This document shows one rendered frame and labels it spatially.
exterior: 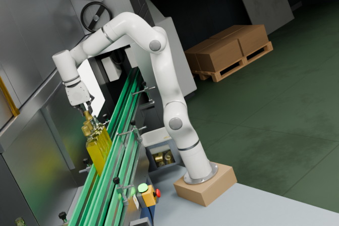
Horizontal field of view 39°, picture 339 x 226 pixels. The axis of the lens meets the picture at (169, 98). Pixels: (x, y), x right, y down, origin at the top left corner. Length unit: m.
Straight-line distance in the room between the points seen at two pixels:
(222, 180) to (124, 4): 1.41
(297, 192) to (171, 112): 1.65
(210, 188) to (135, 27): 0.87
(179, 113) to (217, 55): 4.08
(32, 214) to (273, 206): 1.05
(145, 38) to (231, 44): 4.33
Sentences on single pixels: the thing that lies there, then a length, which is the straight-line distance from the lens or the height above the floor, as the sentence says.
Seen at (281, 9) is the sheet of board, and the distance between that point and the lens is 8.00.
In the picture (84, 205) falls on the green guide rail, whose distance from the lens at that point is 2.16.
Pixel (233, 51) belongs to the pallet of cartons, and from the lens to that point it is 6.47.
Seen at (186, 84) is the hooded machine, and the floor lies 0.20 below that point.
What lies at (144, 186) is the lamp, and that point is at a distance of 2.23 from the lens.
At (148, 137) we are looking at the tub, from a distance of 2.82.
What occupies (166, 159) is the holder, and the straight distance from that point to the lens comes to 2.69.
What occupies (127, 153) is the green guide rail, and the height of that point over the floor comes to 1.13.
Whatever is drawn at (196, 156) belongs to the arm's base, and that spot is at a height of 0.97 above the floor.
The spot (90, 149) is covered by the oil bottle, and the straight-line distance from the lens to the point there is 2.33.
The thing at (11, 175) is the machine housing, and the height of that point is 1.40.
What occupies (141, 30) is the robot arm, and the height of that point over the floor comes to 1.66.
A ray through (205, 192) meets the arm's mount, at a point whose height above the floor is 0.82.
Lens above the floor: 2.04
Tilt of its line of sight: 19 degrees down
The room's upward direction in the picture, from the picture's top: 21 degrees counter-clockwise
